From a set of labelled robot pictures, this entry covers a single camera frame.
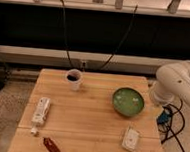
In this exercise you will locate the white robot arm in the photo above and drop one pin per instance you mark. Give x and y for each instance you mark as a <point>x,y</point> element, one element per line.
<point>173,80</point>

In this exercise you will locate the green bowl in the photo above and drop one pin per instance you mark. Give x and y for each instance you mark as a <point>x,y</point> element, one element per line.
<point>128,102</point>

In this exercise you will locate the white rectangular box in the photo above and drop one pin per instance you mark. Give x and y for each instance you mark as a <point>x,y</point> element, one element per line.
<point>40,113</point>

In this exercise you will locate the white square packet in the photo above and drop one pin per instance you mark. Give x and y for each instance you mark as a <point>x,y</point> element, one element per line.
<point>130,139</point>

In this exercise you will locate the blue box on floor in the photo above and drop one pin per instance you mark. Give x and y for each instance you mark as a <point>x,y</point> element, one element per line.
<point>163,118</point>

